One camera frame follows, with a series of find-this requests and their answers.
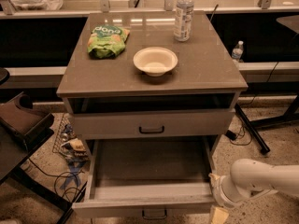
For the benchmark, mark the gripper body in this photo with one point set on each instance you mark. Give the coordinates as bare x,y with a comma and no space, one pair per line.
221,188

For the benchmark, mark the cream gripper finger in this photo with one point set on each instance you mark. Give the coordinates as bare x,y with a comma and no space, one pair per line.
218,215

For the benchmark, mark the grey drawer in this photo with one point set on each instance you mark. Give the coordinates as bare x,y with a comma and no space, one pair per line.
151,124
153,178

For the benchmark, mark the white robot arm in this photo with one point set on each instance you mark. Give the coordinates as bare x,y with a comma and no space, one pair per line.
250,179

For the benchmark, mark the grey drawer cabinet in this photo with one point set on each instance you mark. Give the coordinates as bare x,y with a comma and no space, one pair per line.
157,87

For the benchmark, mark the small water bottle behind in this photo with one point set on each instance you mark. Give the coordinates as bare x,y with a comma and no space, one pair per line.
238,51

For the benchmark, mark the white paper bowl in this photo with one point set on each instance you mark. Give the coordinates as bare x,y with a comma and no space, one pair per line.
155,61

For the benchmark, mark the clear water bottle on cabinet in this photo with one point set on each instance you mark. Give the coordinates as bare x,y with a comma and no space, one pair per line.
183,20

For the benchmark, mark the green chip bag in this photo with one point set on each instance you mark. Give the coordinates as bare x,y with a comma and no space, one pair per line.
107,41

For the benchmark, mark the dark brown side stand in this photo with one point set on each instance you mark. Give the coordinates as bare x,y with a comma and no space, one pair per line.
23,130

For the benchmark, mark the black desk leg frame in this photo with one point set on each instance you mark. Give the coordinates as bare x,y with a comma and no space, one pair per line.
290,115

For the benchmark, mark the wire basket with clutter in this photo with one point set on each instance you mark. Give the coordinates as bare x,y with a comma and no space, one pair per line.
66,143

